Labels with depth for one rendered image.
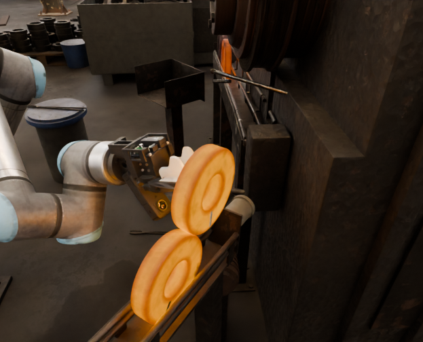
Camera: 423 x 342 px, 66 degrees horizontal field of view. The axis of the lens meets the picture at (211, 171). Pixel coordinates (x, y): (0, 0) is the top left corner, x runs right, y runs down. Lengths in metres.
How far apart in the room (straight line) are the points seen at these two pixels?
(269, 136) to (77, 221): 0.47
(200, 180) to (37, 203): 0.33
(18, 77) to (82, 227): 0.56
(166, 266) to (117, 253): 1.11
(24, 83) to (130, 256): 0.86
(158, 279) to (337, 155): 0.37
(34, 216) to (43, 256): 1.05
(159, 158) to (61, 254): 1.17
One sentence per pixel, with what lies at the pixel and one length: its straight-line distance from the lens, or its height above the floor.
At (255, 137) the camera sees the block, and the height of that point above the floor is 0.80.
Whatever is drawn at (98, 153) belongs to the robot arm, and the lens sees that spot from 0.67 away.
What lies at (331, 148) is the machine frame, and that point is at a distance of 0.64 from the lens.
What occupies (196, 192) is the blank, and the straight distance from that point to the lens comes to 0.50.
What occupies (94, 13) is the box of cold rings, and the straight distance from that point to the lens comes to 3.41.
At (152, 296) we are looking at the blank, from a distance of 0.53.
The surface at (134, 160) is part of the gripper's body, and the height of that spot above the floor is 0.87.
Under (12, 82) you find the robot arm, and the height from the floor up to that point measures 0.85.
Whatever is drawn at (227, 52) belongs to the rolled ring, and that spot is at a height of 0.75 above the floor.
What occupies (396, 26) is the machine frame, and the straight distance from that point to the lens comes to 0.58.
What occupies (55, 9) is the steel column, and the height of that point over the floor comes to 0.10.
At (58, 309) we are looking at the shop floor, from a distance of 1.52.
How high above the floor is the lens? 1.18
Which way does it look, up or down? 35 degrees down
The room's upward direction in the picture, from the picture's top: straight up
